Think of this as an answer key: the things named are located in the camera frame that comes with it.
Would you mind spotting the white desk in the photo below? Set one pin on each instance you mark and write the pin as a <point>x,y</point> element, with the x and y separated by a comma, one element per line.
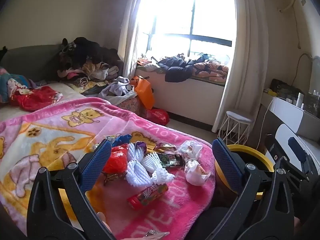
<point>285,112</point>

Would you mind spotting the white bread wrapper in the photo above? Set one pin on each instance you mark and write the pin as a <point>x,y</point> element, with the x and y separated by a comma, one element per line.
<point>190,150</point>
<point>196,173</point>

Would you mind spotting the yellow item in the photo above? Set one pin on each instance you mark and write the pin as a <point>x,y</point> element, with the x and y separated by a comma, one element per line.
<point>271,92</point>

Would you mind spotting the orange patterned quilt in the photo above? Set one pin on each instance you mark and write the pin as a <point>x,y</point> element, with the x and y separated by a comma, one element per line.
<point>212,70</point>

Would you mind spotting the red plastic bag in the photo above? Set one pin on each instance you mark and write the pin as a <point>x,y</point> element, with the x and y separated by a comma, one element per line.
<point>116,160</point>

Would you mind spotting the shiny brown wrapper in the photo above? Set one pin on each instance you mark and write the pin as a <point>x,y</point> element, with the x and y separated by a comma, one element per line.
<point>163,147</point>

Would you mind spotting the person's left hand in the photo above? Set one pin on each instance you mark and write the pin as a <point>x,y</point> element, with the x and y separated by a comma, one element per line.
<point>105,226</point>

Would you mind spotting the orange and white cloths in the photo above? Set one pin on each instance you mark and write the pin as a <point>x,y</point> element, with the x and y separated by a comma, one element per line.
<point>147,62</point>

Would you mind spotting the orange bag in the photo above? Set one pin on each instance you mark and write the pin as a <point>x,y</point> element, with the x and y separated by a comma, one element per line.
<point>143,92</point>

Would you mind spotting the cream bed sheet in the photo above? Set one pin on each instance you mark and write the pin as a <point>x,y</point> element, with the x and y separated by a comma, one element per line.
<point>62,92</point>

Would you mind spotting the pale lilac garment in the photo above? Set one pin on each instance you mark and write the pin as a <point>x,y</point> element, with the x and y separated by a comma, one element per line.
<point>117,86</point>

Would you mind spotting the floral fabric basket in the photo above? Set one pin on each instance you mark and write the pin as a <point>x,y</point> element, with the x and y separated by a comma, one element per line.
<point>130,106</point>

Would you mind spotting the white cosmetic bottle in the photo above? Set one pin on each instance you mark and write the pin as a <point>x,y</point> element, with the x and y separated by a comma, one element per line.
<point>299,99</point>

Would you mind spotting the cream curtain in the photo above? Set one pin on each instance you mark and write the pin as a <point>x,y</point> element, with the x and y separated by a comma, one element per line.
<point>240,55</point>
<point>132,30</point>

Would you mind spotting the white foam net bundle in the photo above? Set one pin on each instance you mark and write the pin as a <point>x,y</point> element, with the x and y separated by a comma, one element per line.
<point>136,170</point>

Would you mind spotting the pile of clothes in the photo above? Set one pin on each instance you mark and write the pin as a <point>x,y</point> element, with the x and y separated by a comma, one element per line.
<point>87,60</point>

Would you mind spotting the window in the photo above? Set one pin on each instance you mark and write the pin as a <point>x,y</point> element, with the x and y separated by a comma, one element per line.
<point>200,17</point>

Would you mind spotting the blue wrapper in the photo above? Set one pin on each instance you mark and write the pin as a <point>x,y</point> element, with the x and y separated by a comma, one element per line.
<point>123,138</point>

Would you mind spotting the red printed cloth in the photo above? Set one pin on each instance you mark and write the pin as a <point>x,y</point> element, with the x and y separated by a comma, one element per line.
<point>35,98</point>

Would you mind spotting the white scalloped cabinet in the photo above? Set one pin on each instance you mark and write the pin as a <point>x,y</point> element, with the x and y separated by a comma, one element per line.
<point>312,152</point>

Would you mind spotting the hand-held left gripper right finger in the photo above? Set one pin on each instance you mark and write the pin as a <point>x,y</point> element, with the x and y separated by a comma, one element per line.
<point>226,165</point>

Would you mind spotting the dark green snack wrapper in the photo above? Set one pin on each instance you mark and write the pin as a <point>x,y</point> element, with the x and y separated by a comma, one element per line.
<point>171,160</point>

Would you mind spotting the red candy tube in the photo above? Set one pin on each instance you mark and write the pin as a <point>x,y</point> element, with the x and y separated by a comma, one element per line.
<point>147,196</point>

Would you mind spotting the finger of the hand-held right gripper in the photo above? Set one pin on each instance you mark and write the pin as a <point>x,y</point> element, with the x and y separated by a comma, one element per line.
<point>273,146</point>
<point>297,150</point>

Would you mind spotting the dark bag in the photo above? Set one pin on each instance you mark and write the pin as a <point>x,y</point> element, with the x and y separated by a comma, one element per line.
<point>283,87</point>

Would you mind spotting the red shopping bag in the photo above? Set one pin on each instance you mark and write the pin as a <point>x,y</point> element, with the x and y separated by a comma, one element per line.
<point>157,116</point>

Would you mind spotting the grey bed headboard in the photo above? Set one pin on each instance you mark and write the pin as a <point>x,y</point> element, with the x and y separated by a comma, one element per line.
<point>30,60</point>

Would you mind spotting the pink bear printed blanket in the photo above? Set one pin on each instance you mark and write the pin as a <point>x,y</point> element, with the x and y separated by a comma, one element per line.
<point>50,130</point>

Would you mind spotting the purple wrapper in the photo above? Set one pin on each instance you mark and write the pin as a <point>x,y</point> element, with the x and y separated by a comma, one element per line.
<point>140,146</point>

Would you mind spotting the dark storage box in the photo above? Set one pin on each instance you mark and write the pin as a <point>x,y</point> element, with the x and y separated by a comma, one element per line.
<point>312,105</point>

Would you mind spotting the small brown candy wrapper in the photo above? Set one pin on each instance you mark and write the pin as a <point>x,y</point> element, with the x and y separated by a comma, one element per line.
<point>112,177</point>

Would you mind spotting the teal printed cloth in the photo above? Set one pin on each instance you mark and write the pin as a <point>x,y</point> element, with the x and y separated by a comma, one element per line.
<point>10,82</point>

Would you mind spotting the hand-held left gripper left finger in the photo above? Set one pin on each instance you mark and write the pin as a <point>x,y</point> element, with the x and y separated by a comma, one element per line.
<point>96,165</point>

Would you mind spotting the yellow rimmed black bin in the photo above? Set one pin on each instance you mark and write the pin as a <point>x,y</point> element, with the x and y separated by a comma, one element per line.
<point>250,149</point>

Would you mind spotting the dark jacket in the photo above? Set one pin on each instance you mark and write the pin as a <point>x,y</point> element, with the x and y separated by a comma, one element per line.
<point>175,68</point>

